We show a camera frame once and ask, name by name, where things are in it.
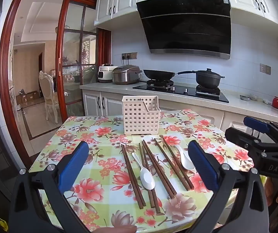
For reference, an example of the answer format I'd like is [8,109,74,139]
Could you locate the white lattice screen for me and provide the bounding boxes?
[82,40,91,65]

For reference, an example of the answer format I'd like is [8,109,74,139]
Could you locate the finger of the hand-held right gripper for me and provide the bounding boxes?
[225,127,278,154]
[244,116,278,139]

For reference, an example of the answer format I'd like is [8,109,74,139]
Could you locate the white kitchen base cabinets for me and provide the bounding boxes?
[80,82,278,141]

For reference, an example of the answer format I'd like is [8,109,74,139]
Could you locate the floral tablecloth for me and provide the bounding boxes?
[28,109,254,233]

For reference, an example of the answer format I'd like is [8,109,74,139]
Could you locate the red wooden door panel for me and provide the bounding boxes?
[96,27,112,66]

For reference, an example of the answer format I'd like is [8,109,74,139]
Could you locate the person's left hand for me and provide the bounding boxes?
[96,225,137,233]

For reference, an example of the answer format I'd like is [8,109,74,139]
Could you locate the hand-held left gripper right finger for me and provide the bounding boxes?
[185,139,270,233]

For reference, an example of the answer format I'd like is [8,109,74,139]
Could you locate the white ceramic spoon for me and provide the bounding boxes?
[173,145,196,171]
[132,152,156,190]

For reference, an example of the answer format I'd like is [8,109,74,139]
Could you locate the black glass gas hob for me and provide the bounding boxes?
[133,83,229,103]

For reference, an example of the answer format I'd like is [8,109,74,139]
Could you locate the white hallway cabinet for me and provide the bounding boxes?
[8,27,17,110]

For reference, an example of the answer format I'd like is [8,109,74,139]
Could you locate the white pressure cooker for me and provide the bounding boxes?
[98,64,118,83]

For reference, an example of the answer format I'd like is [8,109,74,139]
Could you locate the black lidded pot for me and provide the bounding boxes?
[195,68,225,89]

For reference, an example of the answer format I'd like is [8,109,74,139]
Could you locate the red wooden door frame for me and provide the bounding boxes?
[0,0,98,169]

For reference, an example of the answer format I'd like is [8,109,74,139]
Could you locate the red wooden sliding glass door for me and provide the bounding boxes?
[56,0,98,125]

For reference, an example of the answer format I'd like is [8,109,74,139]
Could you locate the white wall cabinet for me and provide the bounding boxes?
[94,0,140,27]
[223,0,278,31]

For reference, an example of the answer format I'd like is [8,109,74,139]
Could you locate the black wok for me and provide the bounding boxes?
[142,69,197,81]

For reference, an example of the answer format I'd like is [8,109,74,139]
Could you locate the silver rice cooker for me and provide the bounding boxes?
[112,65,142,85]

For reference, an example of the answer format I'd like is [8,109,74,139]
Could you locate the white plastic utensil basket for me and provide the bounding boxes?
[121,95,162,135]

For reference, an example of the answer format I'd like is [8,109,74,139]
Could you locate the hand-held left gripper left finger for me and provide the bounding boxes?
[9,140,91,233]

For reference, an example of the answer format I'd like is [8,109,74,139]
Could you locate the white ornate dining chair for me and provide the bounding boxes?
[39,71,58,123]

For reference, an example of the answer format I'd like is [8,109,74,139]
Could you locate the set of wooden chopsticks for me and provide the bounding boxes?
[121,135,195,210]

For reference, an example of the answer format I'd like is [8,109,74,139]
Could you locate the black range hood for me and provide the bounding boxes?
[136,0,232,59]

